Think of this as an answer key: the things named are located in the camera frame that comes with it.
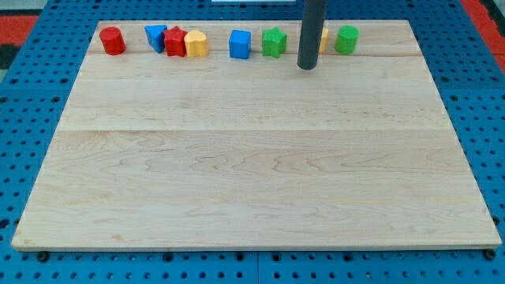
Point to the light wooden board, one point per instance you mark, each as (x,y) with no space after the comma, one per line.
(158,153)

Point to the blue cube block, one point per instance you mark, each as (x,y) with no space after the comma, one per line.
(240,44)

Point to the green star block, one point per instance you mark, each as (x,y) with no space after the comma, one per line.
(273,42)

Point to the yellow heart block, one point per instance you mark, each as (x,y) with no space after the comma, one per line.
(196,44)

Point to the yellow block behind rod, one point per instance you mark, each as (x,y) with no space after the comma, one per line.
(323,40)

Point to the red star block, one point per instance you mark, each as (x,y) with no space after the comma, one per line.
(174,41)

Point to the green cylinder block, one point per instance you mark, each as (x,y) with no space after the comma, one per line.
(346,40)

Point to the blue triangle block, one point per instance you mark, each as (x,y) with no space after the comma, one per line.
(155,37)

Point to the red cylinder block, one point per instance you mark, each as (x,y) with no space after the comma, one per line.
(112,40)

